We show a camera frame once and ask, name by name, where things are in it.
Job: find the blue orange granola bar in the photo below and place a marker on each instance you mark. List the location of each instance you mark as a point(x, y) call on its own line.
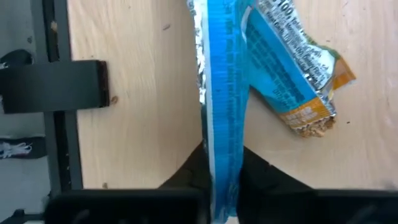
point(280, 77)

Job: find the black floor item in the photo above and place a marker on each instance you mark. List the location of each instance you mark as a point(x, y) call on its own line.
point(15, 57)

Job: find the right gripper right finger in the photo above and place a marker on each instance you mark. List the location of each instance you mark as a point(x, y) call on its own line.
point(295, 205)

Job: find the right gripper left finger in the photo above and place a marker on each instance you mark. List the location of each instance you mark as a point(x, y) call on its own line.
point(140, 205)

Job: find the black table clamp bracket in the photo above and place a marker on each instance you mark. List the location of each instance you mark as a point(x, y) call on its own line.
point(53, 85)

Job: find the black item with white marks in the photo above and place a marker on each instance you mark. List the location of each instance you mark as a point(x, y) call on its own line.
point(31, 149)

